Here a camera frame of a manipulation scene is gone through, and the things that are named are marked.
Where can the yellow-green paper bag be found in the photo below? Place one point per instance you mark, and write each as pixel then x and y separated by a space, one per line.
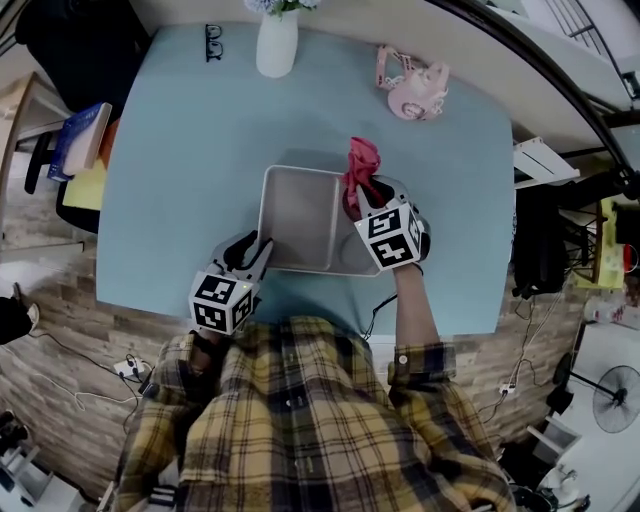
pixel 607 255

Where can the black office chair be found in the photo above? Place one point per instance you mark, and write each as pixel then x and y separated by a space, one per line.
pixel 35 165

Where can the grey compartment tray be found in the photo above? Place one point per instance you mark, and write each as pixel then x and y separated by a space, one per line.
pixel 300 215

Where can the thick blue book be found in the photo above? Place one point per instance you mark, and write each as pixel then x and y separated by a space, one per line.
pixel 75 140

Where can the floral cushion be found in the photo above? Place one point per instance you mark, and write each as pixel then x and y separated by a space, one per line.
pixel 514 235

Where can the large black bag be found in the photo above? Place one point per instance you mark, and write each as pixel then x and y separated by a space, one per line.
pixel 80 50

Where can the orange folder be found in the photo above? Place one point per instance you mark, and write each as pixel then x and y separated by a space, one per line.
pixel 107 145

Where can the person's left forearm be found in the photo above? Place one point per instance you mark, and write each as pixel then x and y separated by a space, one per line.
pixel 202 365

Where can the red cloth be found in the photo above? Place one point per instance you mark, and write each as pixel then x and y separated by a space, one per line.
pixel 362 165

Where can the black metal rack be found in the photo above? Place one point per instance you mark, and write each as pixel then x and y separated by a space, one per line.
pixel 630 82

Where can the white open shelf unit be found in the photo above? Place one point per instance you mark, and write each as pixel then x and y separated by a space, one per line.
pixel 560 440

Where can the black eyeglasses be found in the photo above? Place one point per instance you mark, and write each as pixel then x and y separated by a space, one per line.
pixel 207 45

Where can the yellow pad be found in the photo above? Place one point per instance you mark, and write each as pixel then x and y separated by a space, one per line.
pixel 85 190

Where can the person's right forearm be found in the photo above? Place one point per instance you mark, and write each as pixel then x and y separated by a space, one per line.
pixel 415 310

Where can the white vase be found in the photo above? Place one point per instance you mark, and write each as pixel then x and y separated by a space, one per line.
pixel 276 50

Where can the red container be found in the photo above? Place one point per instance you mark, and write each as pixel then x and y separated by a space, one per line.
pixel 631 257

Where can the white pink-print packet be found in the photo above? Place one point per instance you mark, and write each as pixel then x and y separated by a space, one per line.
pixel 605 310

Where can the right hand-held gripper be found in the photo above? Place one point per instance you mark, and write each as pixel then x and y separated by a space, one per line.
pixel 395 245

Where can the yellow plaid shirt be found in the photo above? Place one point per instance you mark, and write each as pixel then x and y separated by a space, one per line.
pixel 300 440

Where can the black backpack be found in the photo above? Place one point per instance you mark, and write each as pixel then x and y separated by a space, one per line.
pixel 537 245

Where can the black battery pack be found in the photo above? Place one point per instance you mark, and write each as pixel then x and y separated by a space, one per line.
pixel 149 388

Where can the small white power strip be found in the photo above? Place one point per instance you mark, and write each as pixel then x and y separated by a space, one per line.
pixel 507 388

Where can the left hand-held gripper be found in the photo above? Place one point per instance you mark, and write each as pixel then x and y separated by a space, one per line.
pixel 215 295

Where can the black curved railing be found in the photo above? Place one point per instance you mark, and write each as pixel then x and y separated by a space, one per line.
pixel 607 137

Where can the black standing fan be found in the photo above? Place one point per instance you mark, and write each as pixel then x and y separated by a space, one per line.
pixel 620 397

